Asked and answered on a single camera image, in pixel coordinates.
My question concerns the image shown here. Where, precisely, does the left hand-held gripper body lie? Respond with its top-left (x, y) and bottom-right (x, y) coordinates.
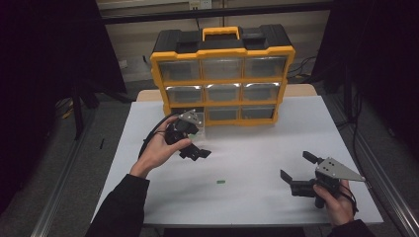
top-left (164, 109), bottom-right (205, 146)

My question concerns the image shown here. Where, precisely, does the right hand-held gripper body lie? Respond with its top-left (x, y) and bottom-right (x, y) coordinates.
top-left (291, 156), bottom-right (367, 209)

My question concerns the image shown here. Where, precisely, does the clear plastic drawer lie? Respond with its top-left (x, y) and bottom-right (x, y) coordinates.
top-left (169, 108), bottom-right (207, 136)

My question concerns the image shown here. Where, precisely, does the yellow black drawer cabinet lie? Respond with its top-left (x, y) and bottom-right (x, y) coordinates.
top-left (149, 24), bottom-right (296, 128)

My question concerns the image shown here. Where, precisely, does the person's left hand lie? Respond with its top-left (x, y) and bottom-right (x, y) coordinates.
top-left (128, 116), bottom-right (193, 180)

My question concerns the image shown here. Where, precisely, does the person's right hand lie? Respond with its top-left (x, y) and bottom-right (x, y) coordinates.
top-left (312, 179), bottom-right (357, 227)

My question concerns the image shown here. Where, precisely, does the white table sheet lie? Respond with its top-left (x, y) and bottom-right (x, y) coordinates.
top-left (90, 95), bottom-right (384, 226)

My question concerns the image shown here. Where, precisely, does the set of clear drawers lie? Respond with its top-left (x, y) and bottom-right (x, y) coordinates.
top-left (157, 55), bottom-right (288, 121)

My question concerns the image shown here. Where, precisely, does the black metal stand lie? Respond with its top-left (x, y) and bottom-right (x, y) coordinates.
top-left (69, 78), bottom-right (100, 141)

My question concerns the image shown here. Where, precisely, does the black horizontal bar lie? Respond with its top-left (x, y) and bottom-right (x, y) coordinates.
top-left (99, 2), bottom-right (333, 26)

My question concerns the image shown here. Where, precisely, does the dark curtain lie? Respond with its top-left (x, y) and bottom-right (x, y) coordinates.
top-left (310, 0), bottom-right (419, 156)

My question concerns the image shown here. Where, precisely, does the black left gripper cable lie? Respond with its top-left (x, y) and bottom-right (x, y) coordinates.
top-left (137, 112), bottom-right (181, 159)

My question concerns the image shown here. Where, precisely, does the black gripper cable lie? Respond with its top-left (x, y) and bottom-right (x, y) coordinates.
top-left (137, 112), bottom-right (181, 159)
top-left (339, 183), bottom-right (360, 216)

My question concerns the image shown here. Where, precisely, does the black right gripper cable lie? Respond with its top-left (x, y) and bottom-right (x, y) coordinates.
top-left (339, 183), bottom-right (360, 216)

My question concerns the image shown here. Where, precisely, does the aluminium frame rail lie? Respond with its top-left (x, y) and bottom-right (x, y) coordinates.
top-left (324, 93), bottom-right (419, 237)
top-left (30, 108), bottom-right (97, 237)

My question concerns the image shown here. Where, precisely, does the white wall outlet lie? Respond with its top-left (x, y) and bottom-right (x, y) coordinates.
top-left (189, 0), bottom-right (212, 11)

